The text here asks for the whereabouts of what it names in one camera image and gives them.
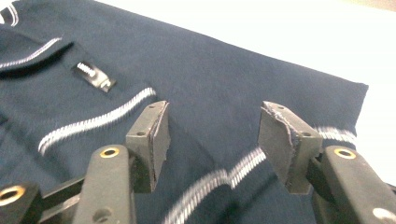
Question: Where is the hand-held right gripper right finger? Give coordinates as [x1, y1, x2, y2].
[257, 100, 324, 195]

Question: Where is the navy knitted vest white trim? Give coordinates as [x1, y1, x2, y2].
[0, 0, 370, 224]

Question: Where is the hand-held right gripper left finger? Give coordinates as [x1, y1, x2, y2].
[125, 100, 172, 194]

